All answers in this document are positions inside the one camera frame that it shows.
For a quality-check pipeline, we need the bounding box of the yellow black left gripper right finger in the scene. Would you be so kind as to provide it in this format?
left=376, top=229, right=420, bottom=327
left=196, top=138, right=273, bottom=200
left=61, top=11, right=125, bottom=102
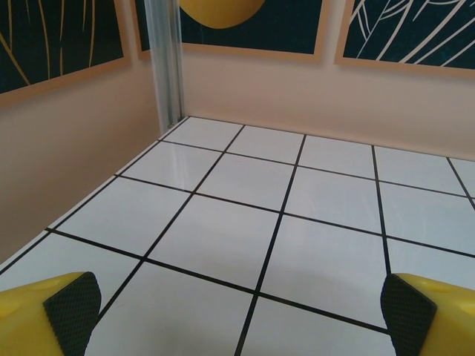
left=380, top=272, right=475, bottom=356

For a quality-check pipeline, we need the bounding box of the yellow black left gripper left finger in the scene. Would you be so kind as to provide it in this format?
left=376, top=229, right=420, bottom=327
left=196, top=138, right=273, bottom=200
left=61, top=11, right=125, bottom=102
left=0, top=271, right=102, bottom=356

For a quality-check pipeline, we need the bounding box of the aluminium corner post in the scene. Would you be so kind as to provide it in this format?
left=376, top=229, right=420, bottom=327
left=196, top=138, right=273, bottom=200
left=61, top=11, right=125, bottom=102
left=143, top=0, right=186, bottom=131

